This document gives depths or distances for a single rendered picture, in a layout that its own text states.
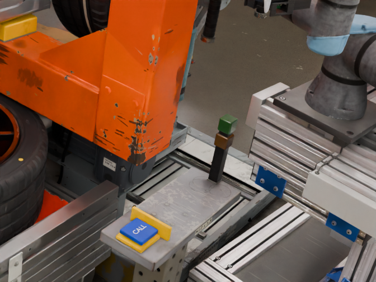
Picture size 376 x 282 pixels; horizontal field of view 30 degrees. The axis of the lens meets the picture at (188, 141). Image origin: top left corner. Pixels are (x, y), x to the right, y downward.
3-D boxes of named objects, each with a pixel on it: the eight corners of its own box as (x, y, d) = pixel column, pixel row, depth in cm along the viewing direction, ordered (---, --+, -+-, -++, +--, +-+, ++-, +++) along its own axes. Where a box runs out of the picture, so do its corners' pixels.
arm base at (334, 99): (375, 109, 176) (387, 74, 171) (346, 126, 165) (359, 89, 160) (323, 84, 183) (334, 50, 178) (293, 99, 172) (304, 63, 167)
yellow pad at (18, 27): (5, 16, 218) (6, 1, 215) (38, 32, 212) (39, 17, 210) (-29, 26, 208) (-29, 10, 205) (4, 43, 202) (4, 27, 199)
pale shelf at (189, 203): (191, 173, 209) (193, 165, 207) (239, 199, 202) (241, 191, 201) (98, 240, 176) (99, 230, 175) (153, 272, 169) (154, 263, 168)
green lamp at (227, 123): (223, 125, 196) (226, 112, 194) (235, 130, 195) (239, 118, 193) (216, 130, 193) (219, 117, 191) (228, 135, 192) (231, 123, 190)
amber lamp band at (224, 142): (220, 140, 199) (222, 128, 197) (231, 145, 197) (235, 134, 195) (212, 145, 196) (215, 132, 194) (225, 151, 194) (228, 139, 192)
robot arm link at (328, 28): (313, 32, 145) (327, -19, 139) (351, 56, 138) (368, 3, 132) (285, 37, 141) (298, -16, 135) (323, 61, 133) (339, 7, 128)
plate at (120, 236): (134, 224, 179) (135, 220, 179) (159, 238, 176) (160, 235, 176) (114, 238, 173) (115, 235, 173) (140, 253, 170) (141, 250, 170)
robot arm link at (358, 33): (345, 55, 176) (361, 4, 169) (385, 79, 168) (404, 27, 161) (311, 60, 169) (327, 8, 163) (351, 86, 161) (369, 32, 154)
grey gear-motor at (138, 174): (60, 161, 262) (68, 78, 244) (150, 212, 245) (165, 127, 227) (25, 181, 248) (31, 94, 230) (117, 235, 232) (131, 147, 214)
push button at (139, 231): (135, 223, 178) (136, 216, 177) (157, 236, 176) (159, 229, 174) (118, 236, 173) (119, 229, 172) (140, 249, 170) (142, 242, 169)
